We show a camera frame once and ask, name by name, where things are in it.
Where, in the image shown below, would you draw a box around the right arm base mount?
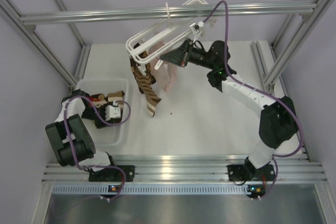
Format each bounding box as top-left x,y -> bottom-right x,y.
227,164 -> 250,182

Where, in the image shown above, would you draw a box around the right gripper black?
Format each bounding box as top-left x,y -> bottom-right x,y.
161,39 -> 216,70

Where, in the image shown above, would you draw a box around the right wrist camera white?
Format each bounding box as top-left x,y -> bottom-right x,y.
190,21 -> 204,35

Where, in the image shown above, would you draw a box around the white plastic basket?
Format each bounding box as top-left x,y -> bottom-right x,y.
76,78 -> 130,147

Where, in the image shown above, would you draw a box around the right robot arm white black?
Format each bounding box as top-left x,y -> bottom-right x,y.
160,39 -> 298,185

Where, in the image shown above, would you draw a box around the brown beige striped sock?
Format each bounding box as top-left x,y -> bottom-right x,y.
131,62 -> 161,117

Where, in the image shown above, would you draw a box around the aluminium crossbar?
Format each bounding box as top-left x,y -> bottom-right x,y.
20,0 -> 317,25

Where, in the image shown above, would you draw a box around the slotted cable duct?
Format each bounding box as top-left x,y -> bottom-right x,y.
52,183 -> 265,195

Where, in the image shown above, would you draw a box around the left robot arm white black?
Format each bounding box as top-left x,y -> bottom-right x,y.
45,90 -> 120,180

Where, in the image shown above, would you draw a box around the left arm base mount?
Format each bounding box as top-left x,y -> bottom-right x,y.
87,165 -> 135,182

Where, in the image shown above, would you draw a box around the white plastic clip hanger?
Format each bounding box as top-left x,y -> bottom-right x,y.
125,3 -> 216,65

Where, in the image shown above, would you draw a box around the red sock with face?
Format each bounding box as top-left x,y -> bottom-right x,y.
90,93 -> 107,108

